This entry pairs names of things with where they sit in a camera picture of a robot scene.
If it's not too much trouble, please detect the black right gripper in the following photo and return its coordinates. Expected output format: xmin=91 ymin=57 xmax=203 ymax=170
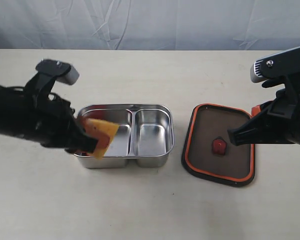
xmin=227 ymin=75 xmax=300 ymax=146

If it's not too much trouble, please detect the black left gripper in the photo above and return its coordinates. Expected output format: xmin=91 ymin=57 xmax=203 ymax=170
xmin=23 ymin=73 xmax=100 ymax=154

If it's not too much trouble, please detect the yellow toy cheese wedge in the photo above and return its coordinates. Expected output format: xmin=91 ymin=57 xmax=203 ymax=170
xmin=83 ymin=118 xmax=119 ymax=159

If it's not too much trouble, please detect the dark transparent lunch box lid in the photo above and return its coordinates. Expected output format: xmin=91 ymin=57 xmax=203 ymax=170
xmin=181 ymin=103 xmax=256 ymax=187

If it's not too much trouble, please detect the stainless steel lunch box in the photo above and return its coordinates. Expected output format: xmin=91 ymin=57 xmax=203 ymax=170
xmin=74 ymin=103 xmax=175 ymax=169

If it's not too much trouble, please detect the red toy sausage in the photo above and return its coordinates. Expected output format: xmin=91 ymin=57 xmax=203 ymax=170
xmin=90 ymin=110 xmax=106 ymax=120

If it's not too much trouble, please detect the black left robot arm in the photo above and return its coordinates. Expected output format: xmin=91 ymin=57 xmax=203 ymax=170
xmin=0 ymin=73 xmax=100 ymax=154

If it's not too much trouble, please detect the white fabric backdrop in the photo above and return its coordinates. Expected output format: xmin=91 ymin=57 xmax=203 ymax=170
xmin=0 ymin=0 xmax=300 ymax=50

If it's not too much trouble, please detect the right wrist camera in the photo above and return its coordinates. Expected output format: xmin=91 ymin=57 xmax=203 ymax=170
xmin=250 ymin=46 xmax=300 ymax=83

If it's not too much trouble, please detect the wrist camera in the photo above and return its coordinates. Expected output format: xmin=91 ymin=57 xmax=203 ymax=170
xmin=35 ymin=59 xmax=80 ymax=86
xmin=250 ymin=46 xmax=300 ymax=83

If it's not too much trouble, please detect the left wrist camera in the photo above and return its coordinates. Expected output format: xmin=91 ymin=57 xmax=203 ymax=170
xmin=35 ymin=59 xmax=80 ymax=86

